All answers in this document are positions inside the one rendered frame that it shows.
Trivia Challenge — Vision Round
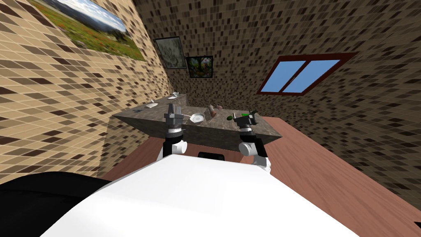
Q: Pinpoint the red framed window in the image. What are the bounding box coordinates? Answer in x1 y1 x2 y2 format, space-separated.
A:
256 51 359 97

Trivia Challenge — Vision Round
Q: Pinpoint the flower picture black frame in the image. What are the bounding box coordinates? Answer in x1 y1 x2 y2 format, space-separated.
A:
185 56 214 79

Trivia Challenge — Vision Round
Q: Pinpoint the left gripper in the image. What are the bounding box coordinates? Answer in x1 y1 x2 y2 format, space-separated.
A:
164 103 184 128

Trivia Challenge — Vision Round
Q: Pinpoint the white bowl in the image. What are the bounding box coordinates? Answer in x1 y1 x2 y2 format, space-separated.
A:
189 112 206 125

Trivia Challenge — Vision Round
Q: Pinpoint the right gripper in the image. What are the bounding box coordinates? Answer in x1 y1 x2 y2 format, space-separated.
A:
233 113 259 129

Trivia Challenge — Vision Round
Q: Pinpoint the grey framed picture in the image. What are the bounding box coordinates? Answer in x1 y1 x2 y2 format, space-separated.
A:
154 36 188 70

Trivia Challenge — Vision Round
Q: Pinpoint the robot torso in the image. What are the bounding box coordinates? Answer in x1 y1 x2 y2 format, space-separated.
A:
39 151 360 237

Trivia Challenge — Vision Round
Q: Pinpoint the landscape meadow painting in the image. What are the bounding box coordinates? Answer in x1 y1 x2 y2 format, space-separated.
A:
28 0 147 63

